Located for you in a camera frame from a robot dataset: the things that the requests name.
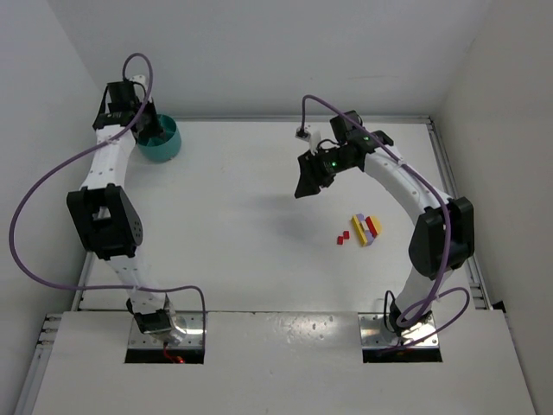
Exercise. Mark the teal divided round container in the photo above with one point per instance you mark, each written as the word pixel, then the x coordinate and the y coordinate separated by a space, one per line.
pixel 164 146

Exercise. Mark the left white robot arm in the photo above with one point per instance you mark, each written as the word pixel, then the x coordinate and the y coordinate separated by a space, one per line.
pixel 106 221

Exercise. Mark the metal base plate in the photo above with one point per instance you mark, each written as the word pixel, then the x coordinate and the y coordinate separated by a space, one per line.
pixel 188 334
pixel 375 336

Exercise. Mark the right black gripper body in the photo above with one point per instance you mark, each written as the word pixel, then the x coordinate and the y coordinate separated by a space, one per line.
pixel 317 165

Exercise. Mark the purple lego plate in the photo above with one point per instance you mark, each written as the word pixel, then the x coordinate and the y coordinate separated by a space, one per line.
pixel 367 228

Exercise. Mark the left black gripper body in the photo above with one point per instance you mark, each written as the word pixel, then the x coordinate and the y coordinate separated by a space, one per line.
pixel 149 125

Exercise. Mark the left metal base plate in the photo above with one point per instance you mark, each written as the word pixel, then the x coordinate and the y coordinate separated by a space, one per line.
pixel 188 334

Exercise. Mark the short yellow lego brick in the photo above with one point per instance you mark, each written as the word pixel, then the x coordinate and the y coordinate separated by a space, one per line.
pixel 377 225

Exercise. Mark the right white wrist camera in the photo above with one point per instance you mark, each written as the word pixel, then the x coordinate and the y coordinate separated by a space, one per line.
pixel 313 138

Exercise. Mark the red lego brick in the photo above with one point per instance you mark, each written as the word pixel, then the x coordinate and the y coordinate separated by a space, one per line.
pixel 371 226

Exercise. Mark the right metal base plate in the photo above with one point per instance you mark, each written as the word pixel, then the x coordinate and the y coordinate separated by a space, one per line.
pixel 375 336

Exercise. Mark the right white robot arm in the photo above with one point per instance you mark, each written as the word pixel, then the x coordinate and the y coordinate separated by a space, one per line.
pixel 443 236

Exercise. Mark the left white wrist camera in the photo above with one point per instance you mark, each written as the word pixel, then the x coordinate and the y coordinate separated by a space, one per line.
pixel 140 79

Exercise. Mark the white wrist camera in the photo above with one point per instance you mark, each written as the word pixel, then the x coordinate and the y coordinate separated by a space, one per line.
pixel 313 138
pixel 140 79

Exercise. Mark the long yellow lego brick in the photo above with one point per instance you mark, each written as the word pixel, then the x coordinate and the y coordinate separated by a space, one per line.
pixel 361 230

